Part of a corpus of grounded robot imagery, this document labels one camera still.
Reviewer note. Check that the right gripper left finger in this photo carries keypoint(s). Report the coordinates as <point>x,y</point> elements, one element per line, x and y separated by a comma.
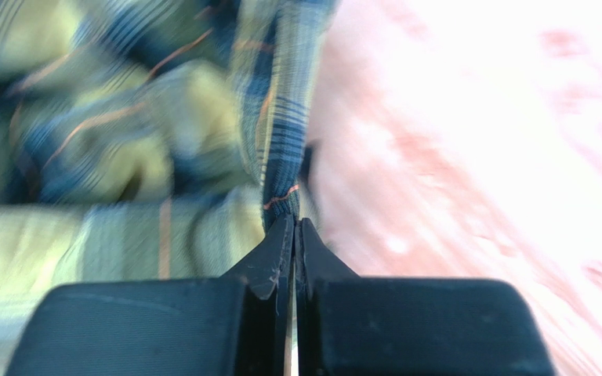
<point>236,324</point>

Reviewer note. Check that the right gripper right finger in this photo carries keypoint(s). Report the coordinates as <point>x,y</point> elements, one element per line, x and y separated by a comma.
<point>354,325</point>

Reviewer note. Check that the yellow plaid long sleeve shirt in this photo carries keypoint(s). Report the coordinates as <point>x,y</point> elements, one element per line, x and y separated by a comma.
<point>146,139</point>

